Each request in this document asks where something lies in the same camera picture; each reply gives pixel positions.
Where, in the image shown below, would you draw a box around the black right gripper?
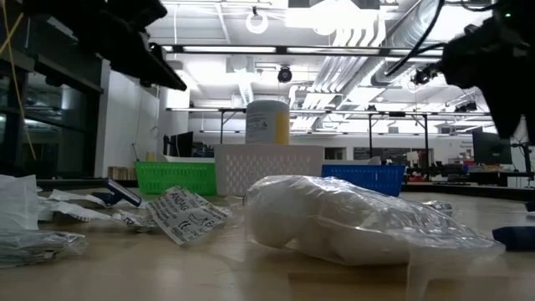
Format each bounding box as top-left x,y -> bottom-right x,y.
438,16 -> 535,145

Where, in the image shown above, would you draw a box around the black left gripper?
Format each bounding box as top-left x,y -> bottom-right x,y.
74,0 -> 188,92

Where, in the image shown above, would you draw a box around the small wooden crate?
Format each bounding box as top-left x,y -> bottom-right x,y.
107,166 -> 137,181

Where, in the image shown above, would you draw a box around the white canister yellow label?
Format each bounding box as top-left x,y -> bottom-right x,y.
245,99 -> 291,146

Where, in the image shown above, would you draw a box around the clear plastic bag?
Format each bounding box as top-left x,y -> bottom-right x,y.
0,229 -> 88,269

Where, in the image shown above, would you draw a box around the white solid plastic bin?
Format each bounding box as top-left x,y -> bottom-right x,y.
161,154 -> 217,164
323,156 -> 382,166

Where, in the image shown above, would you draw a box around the blue plastic basket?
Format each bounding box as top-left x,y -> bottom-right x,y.
320,163 -> 406,197

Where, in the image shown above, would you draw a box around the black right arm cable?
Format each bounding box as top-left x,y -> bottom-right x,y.
384,0 -> 446,79

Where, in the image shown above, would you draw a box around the white perforated plastic basket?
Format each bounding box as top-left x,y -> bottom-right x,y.
213,144 -> 325,198

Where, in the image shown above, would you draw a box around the small printed packet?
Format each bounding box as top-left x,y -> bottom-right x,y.
111,208 -> 161,233

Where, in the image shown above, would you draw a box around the black computer monitor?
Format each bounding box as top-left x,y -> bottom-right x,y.
168,130 -> 195,158
472,130 -> 513,166

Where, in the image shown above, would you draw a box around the printed bandage packet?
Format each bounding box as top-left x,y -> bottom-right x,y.
145,186 -> 235,247

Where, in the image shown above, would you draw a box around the green plastic basket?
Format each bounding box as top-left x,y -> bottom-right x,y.
134,161 -> 217,196

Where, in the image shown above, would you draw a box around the white paper packet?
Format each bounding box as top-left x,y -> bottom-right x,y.
47,188 -> 110,209
37,199 -> 113,223

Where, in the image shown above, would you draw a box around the black monitor stand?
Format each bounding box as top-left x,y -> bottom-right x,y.
512,140 -> 535,181

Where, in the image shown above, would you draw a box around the dark blue slim case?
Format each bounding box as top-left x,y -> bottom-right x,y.
89,177 -> 144,208
492,226 -> 535,253

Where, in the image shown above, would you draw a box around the round ceiling ring lamp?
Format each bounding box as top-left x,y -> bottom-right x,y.
245,7 -> 270,35

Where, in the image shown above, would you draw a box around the large clear bag white contents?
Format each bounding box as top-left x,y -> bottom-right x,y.
243,174 -> 507,268

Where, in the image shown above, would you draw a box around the cluttered background desk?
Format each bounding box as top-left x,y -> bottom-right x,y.
400,162 -> 535,189

